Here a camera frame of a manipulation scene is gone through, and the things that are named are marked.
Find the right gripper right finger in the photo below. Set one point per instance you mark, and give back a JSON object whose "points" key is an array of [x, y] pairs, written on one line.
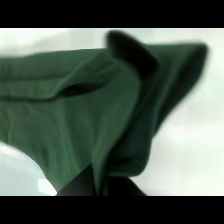
{"points": [[123, 187]]}

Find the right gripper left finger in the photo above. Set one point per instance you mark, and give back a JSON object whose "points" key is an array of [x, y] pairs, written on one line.
{"points": [[81, 185]]}

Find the dark green shirt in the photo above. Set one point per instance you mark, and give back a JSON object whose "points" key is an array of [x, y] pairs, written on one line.
{"points": [[83, 110]]}

